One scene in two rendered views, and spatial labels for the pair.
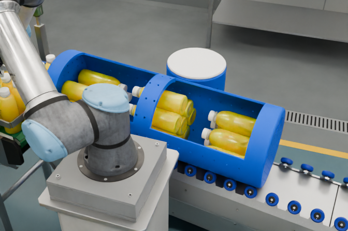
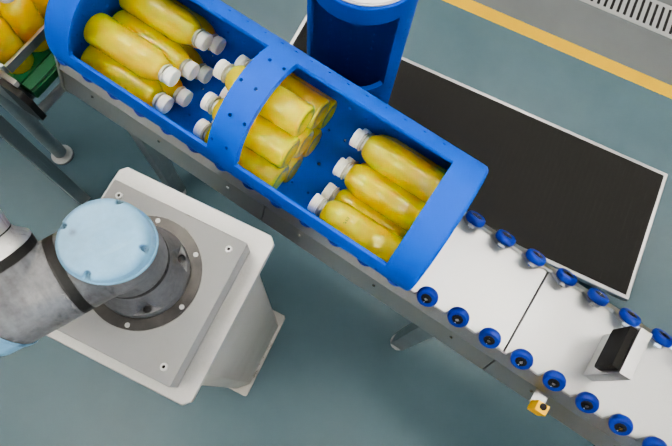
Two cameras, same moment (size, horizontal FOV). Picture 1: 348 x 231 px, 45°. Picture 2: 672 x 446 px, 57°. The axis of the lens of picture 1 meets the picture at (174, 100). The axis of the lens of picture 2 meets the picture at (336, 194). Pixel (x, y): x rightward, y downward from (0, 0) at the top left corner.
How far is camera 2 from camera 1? 75 cm
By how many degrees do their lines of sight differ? 36
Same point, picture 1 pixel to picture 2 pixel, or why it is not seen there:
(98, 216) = (120, 367)
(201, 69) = not seen: outside the picture
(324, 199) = (514, 297)
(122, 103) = (133, 268)
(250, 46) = not seen: outside the picture
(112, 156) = (133, 303)
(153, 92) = (243, 105)
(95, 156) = not seen: hidden behind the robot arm
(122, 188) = (154, 347)
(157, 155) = (225, 275)
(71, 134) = (34, 328)
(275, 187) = (442, 261)
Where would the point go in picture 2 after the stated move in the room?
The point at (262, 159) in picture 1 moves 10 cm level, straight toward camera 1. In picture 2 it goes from (414, 277) to (392, 329)
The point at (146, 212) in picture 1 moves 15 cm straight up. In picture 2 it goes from (197, 368) to (180, 364)
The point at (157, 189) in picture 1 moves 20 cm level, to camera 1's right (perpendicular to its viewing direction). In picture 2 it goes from (223, 323) to (338, 341)
